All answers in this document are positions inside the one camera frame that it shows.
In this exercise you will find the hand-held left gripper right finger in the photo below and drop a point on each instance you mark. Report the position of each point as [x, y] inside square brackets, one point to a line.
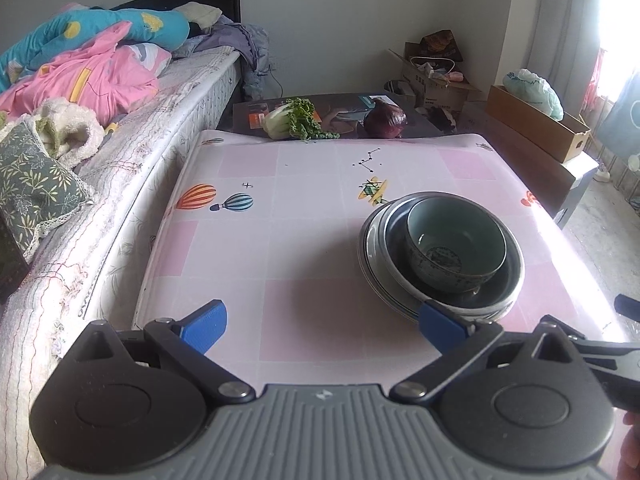
[440, 325]

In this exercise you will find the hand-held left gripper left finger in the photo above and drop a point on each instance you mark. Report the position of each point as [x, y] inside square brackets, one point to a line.
[205, 322]

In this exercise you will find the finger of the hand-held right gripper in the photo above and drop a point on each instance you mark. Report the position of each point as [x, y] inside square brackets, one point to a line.
[629, 308]
[617, 370]

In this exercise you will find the teal ceramic bowl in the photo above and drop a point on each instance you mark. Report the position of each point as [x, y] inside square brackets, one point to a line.
[450, 260]

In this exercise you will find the small stainless steel bowl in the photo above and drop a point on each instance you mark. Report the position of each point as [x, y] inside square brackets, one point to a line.
[507, 272]

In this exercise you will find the large stainless steel plate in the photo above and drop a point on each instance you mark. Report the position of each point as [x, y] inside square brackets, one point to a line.
[372, 245]

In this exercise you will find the person's right hand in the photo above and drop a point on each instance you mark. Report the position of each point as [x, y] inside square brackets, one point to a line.
[632, 445]

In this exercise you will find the dark wooden bench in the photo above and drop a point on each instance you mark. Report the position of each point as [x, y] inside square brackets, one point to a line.
[550, 180]

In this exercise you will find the blue hanging cloth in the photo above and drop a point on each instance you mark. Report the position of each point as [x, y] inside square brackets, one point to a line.
[620, 120]

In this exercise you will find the white quilted mattress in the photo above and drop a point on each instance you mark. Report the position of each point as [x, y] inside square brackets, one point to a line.
[150, 125]

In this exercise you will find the long cardboard box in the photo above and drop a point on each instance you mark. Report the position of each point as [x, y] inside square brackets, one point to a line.
[535, 125]

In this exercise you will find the purple cabbage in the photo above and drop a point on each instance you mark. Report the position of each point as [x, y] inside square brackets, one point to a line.
[385, 120]

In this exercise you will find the napa cabbage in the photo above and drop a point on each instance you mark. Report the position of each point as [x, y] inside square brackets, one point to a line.
[285, 120]

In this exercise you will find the green floral pillow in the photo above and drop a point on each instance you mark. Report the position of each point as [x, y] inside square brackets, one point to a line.
[35, 185]

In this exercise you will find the dark printed board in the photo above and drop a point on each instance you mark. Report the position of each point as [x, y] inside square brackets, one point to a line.
[345, 120]

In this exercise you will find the pink hanging cloth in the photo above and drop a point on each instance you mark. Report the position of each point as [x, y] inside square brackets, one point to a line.
[598, 75]

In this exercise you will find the pale green plastic bag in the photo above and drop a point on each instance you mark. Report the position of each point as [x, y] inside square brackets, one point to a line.
[532, 92]

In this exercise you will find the white fleece blanket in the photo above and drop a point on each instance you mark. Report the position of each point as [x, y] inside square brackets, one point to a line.
[65, 130]

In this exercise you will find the open cardboard box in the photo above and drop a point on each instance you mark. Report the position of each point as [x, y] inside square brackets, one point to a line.
[425, 85]

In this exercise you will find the grey purple clothes pile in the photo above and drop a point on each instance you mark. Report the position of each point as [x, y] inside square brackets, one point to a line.
[240, 45]

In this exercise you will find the brown snack bag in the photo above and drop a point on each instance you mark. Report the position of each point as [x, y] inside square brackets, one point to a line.
[440, 45]

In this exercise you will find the grey curtain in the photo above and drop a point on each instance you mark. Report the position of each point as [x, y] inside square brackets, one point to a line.
[555, 20]

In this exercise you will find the cream pillow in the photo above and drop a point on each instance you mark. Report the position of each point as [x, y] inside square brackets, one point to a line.
[197, 12]

